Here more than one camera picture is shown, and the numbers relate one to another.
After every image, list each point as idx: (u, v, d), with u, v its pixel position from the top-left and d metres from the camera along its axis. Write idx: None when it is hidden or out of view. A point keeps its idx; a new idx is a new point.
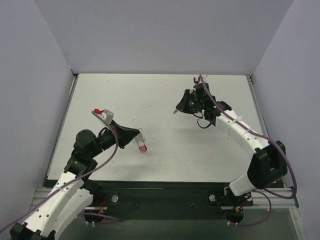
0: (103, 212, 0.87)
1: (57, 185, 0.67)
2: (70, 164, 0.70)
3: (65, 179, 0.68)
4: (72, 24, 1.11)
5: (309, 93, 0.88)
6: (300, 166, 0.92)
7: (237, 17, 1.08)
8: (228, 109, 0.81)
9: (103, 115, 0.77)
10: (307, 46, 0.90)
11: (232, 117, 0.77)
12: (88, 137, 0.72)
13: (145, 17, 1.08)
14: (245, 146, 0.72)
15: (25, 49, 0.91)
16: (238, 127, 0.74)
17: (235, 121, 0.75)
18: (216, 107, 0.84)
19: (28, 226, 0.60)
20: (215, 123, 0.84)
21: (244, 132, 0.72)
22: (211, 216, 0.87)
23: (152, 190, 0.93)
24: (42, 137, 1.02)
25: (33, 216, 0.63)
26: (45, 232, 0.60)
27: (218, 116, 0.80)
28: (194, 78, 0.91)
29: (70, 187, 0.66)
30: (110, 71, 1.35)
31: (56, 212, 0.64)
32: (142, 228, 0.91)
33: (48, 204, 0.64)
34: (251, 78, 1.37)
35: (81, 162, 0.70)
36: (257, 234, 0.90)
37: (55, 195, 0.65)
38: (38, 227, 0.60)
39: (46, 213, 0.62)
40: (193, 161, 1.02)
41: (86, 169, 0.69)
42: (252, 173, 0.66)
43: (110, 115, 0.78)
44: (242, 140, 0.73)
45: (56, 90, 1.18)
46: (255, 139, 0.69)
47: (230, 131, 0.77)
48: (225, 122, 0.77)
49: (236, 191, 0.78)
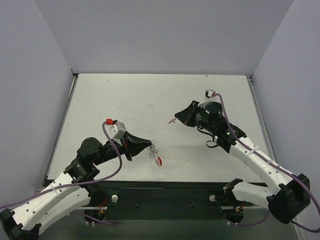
0: (103, 212, 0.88)
1: (53, 184, 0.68)
2: (72, 167, 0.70)
3: (62, 180, 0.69)
4: (72, 23, 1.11)
5: (310, 92, 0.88)
6: (300, 166, 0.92)
7: (237, 16, 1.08)
8: (242, 136, 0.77)
9: (114, 128, 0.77)
10: (307, 45, 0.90)
11: (249, 146, 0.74)
12: (93, 146, 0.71)
13: (145, 16, 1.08)
14: (265, 179, 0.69)
15: (25, 48, 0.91)
16: (257, 158, 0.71)
17: (253, 151, 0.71)
18: (230, 133, 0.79)
19: (13, 216, 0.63)
20: (228, 151, 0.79)
21: (264, 164, 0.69)
22: (211, 216, 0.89)
23: (152, 190, 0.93)
24: (41, 137, 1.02)
25: (22, 207, 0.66)
26: (27, 226, 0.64)
27: (233, 144, 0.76)
28: (207, 92, 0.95)
29: (64, 190, 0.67)
30: (109, 71, 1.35)
31: (43, 210, 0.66)
32: (142, 228, 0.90)
33: (38, 201, 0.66)
34: (251, 78, 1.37)
35: (83, 168, 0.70)
36: (257, 234, 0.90)
37: (47, 194, 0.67)
38: (21, 221, 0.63)
39: (33, 209, 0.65)
40: (193, 161, 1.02)
41: (84, 177, 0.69)
42: (275, 208, 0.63)
43: (120, 128, 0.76)
44: (262, 173, 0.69)
45: (56, 90, 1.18)
46: (278, 173, 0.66)
47: (246, 161, 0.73)
48: (241, 152, 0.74)
49: (239, 197, 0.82)
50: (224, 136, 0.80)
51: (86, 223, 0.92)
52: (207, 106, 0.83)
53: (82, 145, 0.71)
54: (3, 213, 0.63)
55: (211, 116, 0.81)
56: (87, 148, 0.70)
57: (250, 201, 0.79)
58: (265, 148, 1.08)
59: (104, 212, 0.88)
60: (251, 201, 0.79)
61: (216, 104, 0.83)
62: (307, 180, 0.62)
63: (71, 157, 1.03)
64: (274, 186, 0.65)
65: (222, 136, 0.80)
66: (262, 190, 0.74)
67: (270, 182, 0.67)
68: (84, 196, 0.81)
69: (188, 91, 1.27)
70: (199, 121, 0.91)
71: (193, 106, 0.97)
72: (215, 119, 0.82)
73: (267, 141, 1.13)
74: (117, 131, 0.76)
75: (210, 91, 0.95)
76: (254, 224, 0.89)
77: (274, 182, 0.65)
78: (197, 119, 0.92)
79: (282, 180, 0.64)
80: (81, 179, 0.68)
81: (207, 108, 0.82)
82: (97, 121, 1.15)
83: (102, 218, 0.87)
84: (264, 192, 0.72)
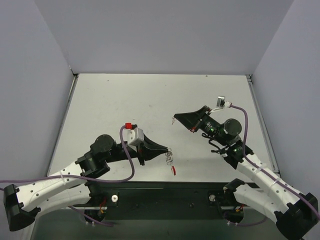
0: (103, 212, 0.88)
1: (62, 172, 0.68)
2: (84, 158, 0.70)
3: (71, 170, 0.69)
4: (72, 24, 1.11)
5: (310, 92, 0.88)
6: (300, 166, 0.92)
7: (237, 17, 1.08)
8: (250, 153, 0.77)
9: (132, 134, 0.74)
10: (307, 46, 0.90)
11: (256, 163, 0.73)
12: (107, 146, 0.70)
13: (145, 17, 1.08)
14: (273, 197, 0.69)
15: (25, 49, 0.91)
16: (265, 176, 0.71)
17: (261, 169, 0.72)
18: (237, 150, 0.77)
19: (16, 194, 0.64)
20: (236, 167, 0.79)
21: (272, 183, 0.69)
22: (211, 216, 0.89)
23: (152, 191, 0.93)
24: (41, 136, 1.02)
25: (27, 187, 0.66)
26: (27, 207, 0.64)
27: (241, 162, 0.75)
28: (222, 102, 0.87)
29: (71, 180, 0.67)
30: (109, 71, 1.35)
31: (46, 195, 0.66)
32: (141, 228, 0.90)
33: (44, 184, 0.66)
34: (251, 78, 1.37)
35: (94, 162, 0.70)
36: (257, 235, 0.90)
37: (54, 180, 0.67)
38: (23, 201, 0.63)
39: (37, 192, 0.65)
40: (193, 161, 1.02)
41: (94, 171, 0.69)
42: (283, 227, 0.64)
43: (138, 137, 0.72)
44: (270, 192, 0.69)
45: (56, 90, 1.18)
46: (285, 192, 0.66)
47: (254, 179, 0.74)
48: (249, 170, 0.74)
49: (240, 200, 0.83)
50: (232, 153, 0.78)
51: (86, 223, 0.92)
52: (226, 124, 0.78)
53: (97, 141, 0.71)
54: (8, 189, 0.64)
55: (227, 135, 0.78)
56: (101, 145, 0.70)
57: (251, 206, 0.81)
58: (265, 148, 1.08)
59: (104, 211, 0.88)
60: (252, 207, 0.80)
61: (236, 123, 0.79)
62: (316, 199, 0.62)
63: (72, 157, 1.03)
64: (282, 204, 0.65)
65: (230, 153, 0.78)
66: (269, 201, 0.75)
67: (278, 201, 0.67)
68: (86, 194, 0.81)
69: (187, 90, 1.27)
70: (209, 133, 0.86)
71: (204, 113, 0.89)
72: (230, 138, 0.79)
73: (267, 141, 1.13)
74: (134, 139, 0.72)
75: (226, 102, 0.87)
76: (254, 224, 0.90)
77: (282, 201, 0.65)
78: (207, 130, 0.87)
79: (290, 199, 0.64)
80: (90, 173, 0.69)
81: (226, 126, 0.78)
82: (97, 122, 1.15)
83: (102, 218, 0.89)
84: (270, 204, 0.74)
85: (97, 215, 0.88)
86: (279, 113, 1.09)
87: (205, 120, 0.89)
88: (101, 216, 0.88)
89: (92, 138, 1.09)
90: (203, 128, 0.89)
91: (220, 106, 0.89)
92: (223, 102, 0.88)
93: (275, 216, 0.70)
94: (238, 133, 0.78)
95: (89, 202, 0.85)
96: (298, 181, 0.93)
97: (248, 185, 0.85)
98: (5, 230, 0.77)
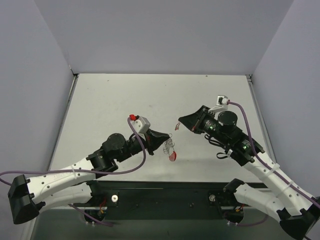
0: (103, 212, 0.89)
1: (73, 166, 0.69)
2: (94, 155, 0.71)
3: (82, 165, 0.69)
4: (72, 24, 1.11)
5: (310, 92, 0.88)
6: (301, 166, 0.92)
7: (237, 17, 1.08)
8: (260, 151, 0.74)
9: (138, 123, 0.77)
10: (307, 46, 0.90)
11: (268, 164, 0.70)
12: (119, 143, 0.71)
13: (145, 17, 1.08)
14: (283, 200, 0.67)
15: (26, 49, 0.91)
16: (277, 179, 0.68)
17: (273, 171, 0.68)
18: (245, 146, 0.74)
19: (28, 185, 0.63)
20: (242, 164, 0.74)
21: (285, 186, 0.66)
22: (212, 216, 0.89)
23: (152, 191, 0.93)
24: (41, 136, 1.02)
25: (38, 179, 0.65)
26: (37, 198, 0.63)
27: (251, 162, 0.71)
28: (221, 98, 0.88)
29: (82, 175, 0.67)
30: (109, 71, 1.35)
31: (56, 188, 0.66)
32: (141, 230, 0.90)
33: (55, 177, 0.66)
34: (251, 78, 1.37)
35: (104, 160, 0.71)
36: (257, 235, 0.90)
37: (66, 173, 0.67)
38: (34, 192, 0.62)
39: (48, 184, 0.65)
40: (193, 161, 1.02)
41: (104, 168, 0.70)
42: (289, 228, 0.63)
43: (145, 121, 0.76)
44: (281, 195, 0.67)
45: (56, 90, 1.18)
46: (298, 196, 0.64)
47: (264, 180, 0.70)
48: (260, 171, 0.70)
49: (240, 200, 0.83)
50: (241, 150, 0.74)
51: (86, 223, 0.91)
52: (220, 116, 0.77)
53: (109, 139, 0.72)
54: (19, 179, 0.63)
55: (225, 127, 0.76)
56: (112, 143, 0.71)
57: (252, 206, 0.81)
58: (265, 148, 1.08)
59: (104, 211, 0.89)
60: (252, 206, 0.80)
61: (231, 114, 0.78)
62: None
63: (71, 157, 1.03)
64: (293, 209, 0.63)
65: (237, 149, 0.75)
66: (270, 200, 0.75)
67: (289, 204, 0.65)
68: (87, 192, 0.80)
69: (187, 91, 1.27)
70: (210, 132, 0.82)
71: (202, 112, 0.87)
72: (229, 130, 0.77)
73: (267, 141, 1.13)
74: (142, 125, 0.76)
75: (224, 99, 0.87)
76: (254, 224, 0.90)
77: (295, 206, 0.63)
78: (207, 128, 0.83)
79: (303, 204, 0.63)
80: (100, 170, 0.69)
81: (220, 118, 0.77)
82: (97, 122, 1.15)
83: (102, 218, 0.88)
84: (272, 203, 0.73)
85: (97, 215, 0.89)
86: (279, 113, 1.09)
87: (205, 118, 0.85)
88: (101, 216, 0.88)
89: (92, 138, 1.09)
90: (203, 127, 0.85)
91: (219, 105, 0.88)
92: (221, 100, 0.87)
93: (278, 216, 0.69)
94: (235, 124, 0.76)
95: (89, 202, 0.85)
96: (298, 181, 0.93)
97: (248, 184, 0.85)
98: (5, 230, 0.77)
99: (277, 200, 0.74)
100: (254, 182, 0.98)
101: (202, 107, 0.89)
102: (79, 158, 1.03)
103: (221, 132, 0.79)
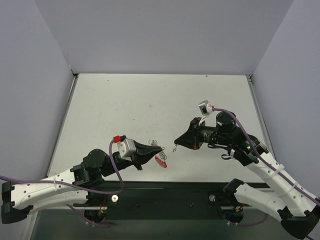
0: (103, 212, 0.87)
1: (56, 177, 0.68)
2: (79, 168, 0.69)
3: (65, 177, 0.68)
4: (72, 23, 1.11)
5: (310, 91, 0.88)
6: (301, 165, 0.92)
7: (237, 16, 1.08)
8: (265, 152, 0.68)
9: (122, 145, 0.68)
10: (307, 45, 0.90)
11: (272, 165, 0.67)
12: (98, 161, 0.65)
13: (145, 17, 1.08)
14: (286, 200, 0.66)
15: (25, 49, 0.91)
16: (281, 180, 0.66)
17: (278, 172, 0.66)
18: (249, 147, 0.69)
19: (11, 192, 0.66)
20: (244, 164, 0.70)
21: (289, 188, 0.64)
22: (211, 216, 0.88)
23: (153, 191, 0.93)
24: (41, 136, 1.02)
25: (22, 186, 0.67)
26: (18, 206, 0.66)
27: (255, 162, 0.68)
28: (202, 106, 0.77)
29: (62, 187, 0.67)
30: (109, 71, 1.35)
31: (38, 197, 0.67)
32: (142, 229, 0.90)
33: (37, 187, 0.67)
34: (251, 78, 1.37)
35: (87, 174, 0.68)
36: (258, 235, 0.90)
37: (47, 184, 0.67)
38: (15, 200, 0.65)
39: (30, 193, 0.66)
40: (193, 162, 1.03)
41: (86, 182, 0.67)
42: (290, 228, 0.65)
43: (130, 148, 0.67)
44: (284, 195, 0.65)
45: (56, 90, 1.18)
46: (302, 197, 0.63)
47: (267, 180, 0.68)
48: (264, 171, 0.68)
49: (240, 200, 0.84)
50: (243, 149, 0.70)
51: (86, 223, 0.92)
52: (218, 117, 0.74)
53: (89, 155, 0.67)
54: (5, 185, 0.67)
55: (224, 127, 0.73)
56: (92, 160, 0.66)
57: (252, 205, 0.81)
58: None
59: (104, 211, 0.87)
60: (252, 205, 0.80)
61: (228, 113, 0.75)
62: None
63: (71, 157, 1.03)
64: (297, 210, 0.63)
65: (239, 149, 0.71)
66: (270, 200, 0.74)
67: (292, 205, 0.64)
68: (82, 195, 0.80)
69: (187, 90, 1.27)
70: (211, 140, 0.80)
71: (195, 127, 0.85)
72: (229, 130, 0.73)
73: (267, 141, 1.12)
74: (125, 151, 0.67)
75: (208, 107, 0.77)
76: (254, 224, 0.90)
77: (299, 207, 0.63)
78: (207, 137, 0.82)
79: (307, 205, 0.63)
80: (82, 183, 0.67)
81: (218, 119, 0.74)
82: (97, 122, 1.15)
83: (103, 218, 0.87)
84: (272, 203, 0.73)
85: (97, 216, 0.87)
86: (279, 113, 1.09)
87: (200, 129, 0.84)
88: (101, 215, 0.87)
89: (92, 138, 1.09)
90: (203, 139, 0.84)
91: (204, 113, 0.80)
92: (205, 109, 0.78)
93: (279, 216, 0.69)
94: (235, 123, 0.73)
95: (87, 202, 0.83)
96: (297, 181, 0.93)
97: (248, 184, 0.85)
98: (5, 229, 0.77)
99: (277, 199, 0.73)
100: (253, 182, 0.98)
101: (191, 122, 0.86)
102: (79, 158, 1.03)
103: (222, 133, 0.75)
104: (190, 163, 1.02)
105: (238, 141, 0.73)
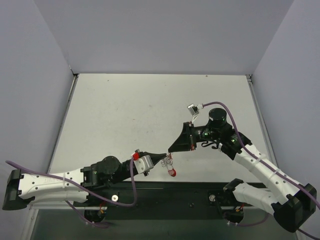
0: (103, 212, 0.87)
1: (66, 174, 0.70)
2: (89, 170, 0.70)
3: (74, 176, 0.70)
4: (72, 23, 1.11)
5: (309, 91, 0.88)
6: (301, 165, 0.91)
7: (237, 17, 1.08)
8: (248, 143, 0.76)
9: (141, 163, 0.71)
10: (307, 45, 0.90)
11: (255, 154, 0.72)
12: (111, 168, 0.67)
13: (145, 16, 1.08)
14: (271, 188, 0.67)
15: (25, 49, 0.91)
16: (264, 167, 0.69)
17: (260, 160, 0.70)
18: (235, 140, 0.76)
19: (19, 181, 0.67)
20: (233, 158, 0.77)
21: (271, 174, 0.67)
22: (211, 217, 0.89)
23: (152, 191, 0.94)
24: (41, 135, 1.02)
25: (31, 177, 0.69)
26: (24, 195, 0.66)
27: (239, 152, 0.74)
28: (193, 107, 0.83)
29: (70, 186, 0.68)
30: (109, 71, 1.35)
31: (44, 191, 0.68)
32: (142, 230, 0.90)
33: (45, 180, 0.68)
34: (251, 78, 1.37)
35: (96, 177, 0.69)
36: (258, 235, 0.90)
37: (57, 180, 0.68)
38: (22, 189, 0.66)
39: (37, 185, 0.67)
40: (193, 161, 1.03)
41: (94, 185, 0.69)
42: (280, 218, 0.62)
43: (149, 166, 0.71)
44: (269, 183, 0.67)
45: (57, 90, 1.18)
46: (285, 183, 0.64)
47: (253, 170, 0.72)
48: (248, 161, 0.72)
49: (239, 198, 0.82)
50: (230, 143, 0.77)
51: (86, 223, 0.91)
52: (211, 112, 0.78)
53: (104, 160, 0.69)
54: (15, 173, 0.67)
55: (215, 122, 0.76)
56: (105, 166, 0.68)
57: (251, 203, 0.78)
58: (265, 148, 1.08)
59: (104, 211, 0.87)
60: (252, 204, 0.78)
61: (221, 109, 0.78)
62: (315, 190, 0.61)
63: (71, 157, 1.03)
64: (281, 196, 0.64)
65: (226, 143, 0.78)
66: (266, 195, 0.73)
67: (277, 192, 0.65)
68: (84, 194, 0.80)
69: (187, 90, 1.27)
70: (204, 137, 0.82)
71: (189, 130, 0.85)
72: (219, 126, 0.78)
73: (267, 141, 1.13)
74: (145, 169, 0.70)
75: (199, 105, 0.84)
76: (254, 225, 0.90)
77: (282, 192, 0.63)
78: (202, 135, 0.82)
79: (290, 190, 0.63)
80: (89, 186, 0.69)
81: (210, 115, 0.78)
82: (96, 121, 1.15)
83: (102, 218, 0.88)
84: (267, 197, 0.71)
85: (97, 216, 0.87)
86: (279, 112, 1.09)
87: (195, 128, 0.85)
88: (101, 216, 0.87)
89: (92, 138, 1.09)
90: (199, 138, 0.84)
91: (195, 112, 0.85)
92: (196, 107, 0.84)
93: (272, 209, 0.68)
94: (225, 119, 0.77)
95: (89, 201, 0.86)
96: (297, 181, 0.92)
97: (247, 183, 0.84)
98: (5, 228, 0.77)
99: (272, 194, 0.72)
100: (254, 182, 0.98)
101: (184, 126, 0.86)
102: (78, 158, 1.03)
103: (212, 128, 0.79)
104: (191, 163, 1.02)
105: (227, 136, 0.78)
